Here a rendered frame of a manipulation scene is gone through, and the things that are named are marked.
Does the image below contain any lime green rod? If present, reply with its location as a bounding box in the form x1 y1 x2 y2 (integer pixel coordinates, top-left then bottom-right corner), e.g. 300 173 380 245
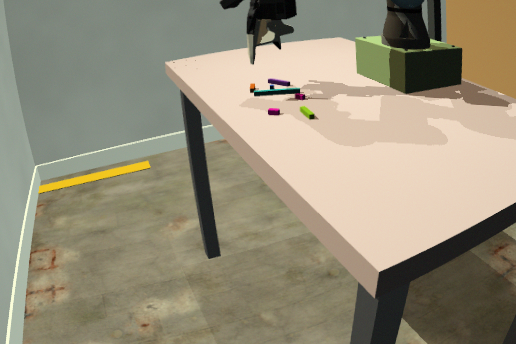
300 106 315 120

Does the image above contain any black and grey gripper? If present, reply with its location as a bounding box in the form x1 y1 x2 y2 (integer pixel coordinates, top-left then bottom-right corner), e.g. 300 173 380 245
247 0 297 65

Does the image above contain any turquoise rod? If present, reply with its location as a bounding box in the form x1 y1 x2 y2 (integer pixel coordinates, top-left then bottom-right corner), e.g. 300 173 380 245
254 88 300 96

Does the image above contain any purple rod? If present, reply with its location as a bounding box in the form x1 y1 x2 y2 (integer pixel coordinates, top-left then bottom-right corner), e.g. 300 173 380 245
268 78 290 86

